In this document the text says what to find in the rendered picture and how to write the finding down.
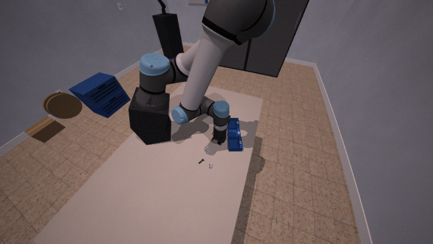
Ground blue rack of bins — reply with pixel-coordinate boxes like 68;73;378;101
227;118;243;152

